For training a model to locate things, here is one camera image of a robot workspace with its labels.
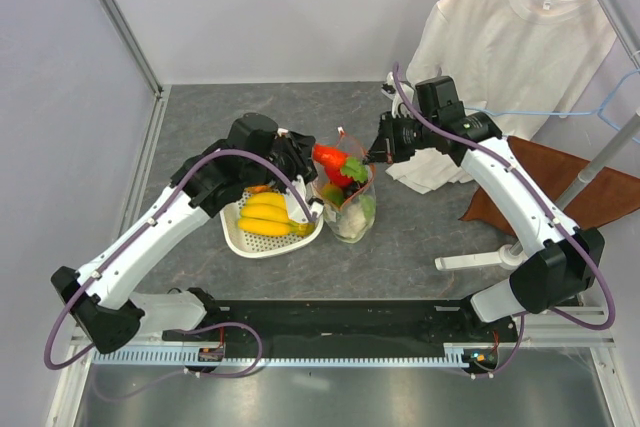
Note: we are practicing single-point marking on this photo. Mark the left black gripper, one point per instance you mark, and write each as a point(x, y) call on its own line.
point(298, 147)

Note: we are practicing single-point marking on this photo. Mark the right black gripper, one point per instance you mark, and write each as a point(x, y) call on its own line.
point(385, 147)

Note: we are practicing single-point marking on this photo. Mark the clear zip top bag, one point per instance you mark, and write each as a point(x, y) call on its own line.
point(350, 145)

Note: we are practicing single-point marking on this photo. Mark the toy cabbage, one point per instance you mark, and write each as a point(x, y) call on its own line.
point(353, 219)

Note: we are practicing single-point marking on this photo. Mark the black toy grapes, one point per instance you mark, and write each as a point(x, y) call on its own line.
point(352, 189)

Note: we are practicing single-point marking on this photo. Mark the green toy avocado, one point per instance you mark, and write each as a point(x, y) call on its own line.
point(333, 194)

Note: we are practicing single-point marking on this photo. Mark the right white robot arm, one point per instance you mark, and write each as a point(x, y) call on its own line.
point(561, 259)

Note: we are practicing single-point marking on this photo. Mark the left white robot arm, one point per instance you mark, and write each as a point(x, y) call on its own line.
point(101, 295)

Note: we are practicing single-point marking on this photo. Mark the yellow toy bananas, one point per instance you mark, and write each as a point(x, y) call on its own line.
point(265, 214)

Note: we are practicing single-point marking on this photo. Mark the white plastic fruit basket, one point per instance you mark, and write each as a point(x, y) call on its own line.
point(253, 246)

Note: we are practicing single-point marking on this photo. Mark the white clothes rack stand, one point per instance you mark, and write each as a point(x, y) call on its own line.
point(533, 217)

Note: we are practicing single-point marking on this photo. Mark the white t-shirt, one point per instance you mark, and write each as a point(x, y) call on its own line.
point(519, 59)

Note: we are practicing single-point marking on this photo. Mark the blue clothes hanger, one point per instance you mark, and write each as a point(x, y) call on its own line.
point(550, 114)

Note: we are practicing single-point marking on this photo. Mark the brown cloth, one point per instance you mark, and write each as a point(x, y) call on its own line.
point(609, 197)

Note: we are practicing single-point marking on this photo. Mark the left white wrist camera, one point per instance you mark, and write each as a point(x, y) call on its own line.
point(301, 204)

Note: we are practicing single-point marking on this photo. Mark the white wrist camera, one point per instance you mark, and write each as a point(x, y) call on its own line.
point(388, 88)
point(301, 204)

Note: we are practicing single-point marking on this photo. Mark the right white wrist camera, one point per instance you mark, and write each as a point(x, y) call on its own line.
point(388, 88)

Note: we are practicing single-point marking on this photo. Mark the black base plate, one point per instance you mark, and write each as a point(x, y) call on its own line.
point(340, 329)

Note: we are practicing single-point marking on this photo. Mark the slotted cable duct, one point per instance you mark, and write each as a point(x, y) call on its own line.
point(157, 355)

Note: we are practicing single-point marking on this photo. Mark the aluminium frame post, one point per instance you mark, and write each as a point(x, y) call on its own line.
point(124, 31)

